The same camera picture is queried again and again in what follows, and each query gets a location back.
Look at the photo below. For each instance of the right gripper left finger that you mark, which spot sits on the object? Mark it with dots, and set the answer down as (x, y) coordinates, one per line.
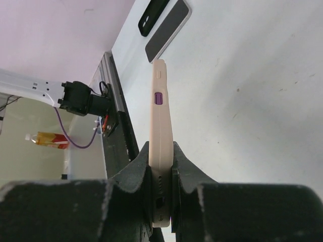
(114, 209)

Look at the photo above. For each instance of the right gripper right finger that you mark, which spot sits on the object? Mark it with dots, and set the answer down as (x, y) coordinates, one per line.
(206, 210)

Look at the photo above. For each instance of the bare phone silver edge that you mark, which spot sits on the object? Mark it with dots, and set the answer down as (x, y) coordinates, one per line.
(168, 29)

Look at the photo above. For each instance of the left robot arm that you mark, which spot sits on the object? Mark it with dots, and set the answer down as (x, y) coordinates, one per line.
(74, 97)

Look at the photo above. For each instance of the yellow red drink bottle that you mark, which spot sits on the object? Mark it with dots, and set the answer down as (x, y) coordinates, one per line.
(49, 140)

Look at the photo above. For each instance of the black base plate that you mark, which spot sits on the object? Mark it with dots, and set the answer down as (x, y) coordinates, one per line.
(119, 142)

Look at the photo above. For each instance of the aluminium frame rail front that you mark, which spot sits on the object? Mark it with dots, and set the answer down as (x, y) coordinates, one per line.
(109, 74)

